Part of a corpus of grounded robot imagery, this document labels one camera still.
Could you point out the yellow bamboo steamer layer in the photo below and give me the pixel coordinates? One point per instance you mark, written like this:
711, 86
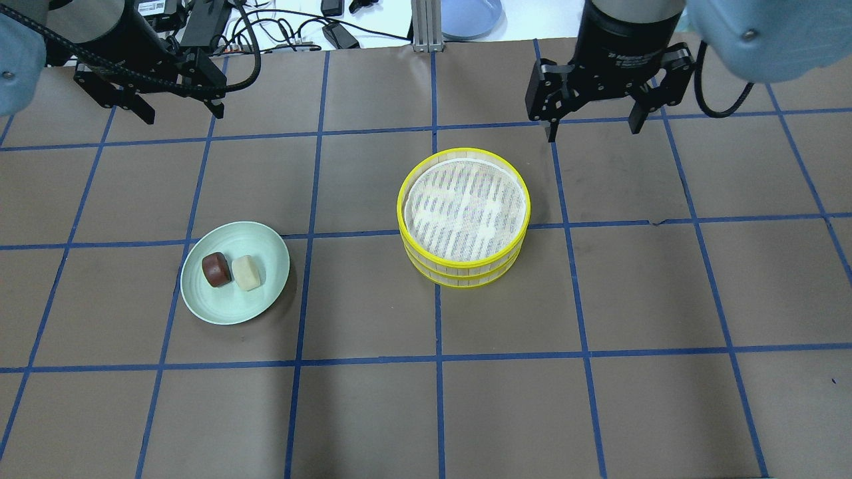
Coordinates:
463, 277
463, 206

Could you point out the aluminium frame post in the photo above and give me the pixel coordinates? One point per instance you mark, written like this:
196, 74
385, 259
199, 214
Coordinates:
426, 27

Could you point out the brown bun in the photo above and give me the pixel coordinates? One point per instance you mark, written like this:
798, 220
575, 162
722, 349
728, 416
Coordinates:
216, 269

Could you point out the white bun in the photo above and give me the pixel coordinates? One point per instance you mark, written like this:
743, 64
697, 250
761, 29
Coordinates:
246, 273

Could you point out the black device box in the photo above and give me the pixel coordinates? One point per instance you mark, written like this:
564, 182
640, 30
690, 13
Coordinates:
164, 16

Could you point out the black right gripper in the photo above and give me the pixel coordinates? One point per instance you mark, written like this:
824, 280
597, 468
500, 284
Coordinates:
616, 41

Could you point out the blue plate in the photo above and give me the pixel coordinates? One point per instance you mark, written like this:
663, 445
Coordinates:
469, 20

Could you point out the black power adapter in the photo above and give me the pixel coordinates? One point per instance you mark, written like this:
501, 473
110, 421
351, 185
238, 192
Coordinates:
339, 37

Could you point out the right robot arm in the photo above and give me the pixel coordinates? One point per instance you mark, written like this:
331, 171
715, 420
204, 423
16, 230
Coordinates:
762, 42

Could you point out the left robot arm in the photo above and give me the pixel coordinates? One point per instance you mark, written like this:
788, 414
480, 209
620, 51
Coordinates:
25, 52

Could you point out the light green plate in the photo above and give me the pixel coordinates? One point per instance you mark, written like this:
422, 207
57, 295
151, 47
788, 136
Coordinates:
228, 305

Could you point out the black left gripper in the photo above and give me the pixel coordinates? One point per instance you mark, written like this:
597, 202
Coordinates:
131, 41

